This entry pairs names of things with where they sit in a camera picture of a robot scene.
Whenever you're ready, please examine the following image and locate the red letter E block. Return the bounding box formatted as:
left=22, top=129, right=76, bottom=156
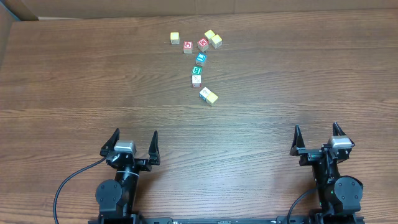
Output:
left=197, top=38, right=209, bottom=52

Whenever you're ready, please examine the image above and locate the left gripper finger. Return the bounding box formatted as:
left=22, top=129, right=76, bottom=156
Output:
left=149, top=131, right=160, bottom=166
left=99, top=128, right=120, bottom=157

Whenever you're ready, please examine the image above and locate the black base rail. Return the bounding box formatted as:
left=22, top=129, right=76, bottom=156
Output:
left=87, top=215, right=365, bottom=224

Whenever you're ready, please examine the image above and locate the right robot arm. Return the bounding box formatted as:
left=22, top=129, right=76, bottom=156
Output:
left=286, top=123, right=364, bottom=224

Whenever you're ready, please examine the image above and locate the white blue picture block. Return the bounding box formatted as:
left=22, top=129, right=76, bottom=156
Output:
left=200, top=87, right=211, bottom=101

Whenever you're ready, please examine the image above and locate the yellow block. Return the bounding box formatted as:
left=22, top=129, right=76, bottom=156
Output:
left=170, top=32, right=180, bottom=45
left=204, top=29, right=215, bottom=43
left=211, top=34, right=223, bottom=49
left=206, top=92, right=218, bottom=106

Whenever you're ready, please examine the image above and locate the far left yellow block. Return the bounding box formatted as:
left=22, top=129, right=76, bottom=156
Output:
left=170, top=32, right=180, bottom=45

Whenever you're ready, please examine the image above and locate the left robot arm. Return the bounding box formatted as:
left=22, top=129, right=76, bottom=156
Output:
left=95, top=129, right=160, bottom=223

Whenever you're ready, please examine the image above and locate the white red letter block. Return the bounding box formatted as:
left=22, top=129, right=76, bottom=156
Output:
left=192, top=75, right=201, bottom=87

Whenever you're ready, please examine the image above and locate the yellow block top right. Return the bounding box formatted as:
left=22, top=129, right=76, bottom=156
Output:
left=211, top=34, right=223, bottom=49

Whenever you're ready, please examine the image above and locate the blue letter block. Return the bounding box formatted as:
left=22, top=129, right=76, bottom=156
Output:
left=195, top=52, right=207, bottom=67

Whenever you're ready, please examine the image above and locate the green letter B block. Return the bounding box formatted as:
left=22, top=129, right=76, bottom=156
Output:
left=192, top=66, right=203, bottom=75

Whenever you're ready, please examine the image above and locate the cardboard box back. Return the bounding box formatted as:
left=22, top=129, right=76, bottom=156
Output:
left=1, top=0, right=397, bottom=21

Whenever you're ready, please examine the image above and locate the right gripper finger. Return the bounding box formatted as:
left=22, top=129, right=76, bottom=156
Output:
left=289, top=124, right=305, bottom=156
left=333, top=121, right=346, bottom=136

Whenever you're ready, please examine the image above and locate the red letter block left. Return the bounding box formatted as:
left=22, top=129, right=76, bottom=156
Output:
left=183, top=41, right=193, bottom=54

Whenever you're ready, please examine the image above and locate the yellow block near centre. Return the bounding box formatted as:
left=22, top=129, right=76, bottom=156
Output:
left=206, top=92, right=218, bottom=106

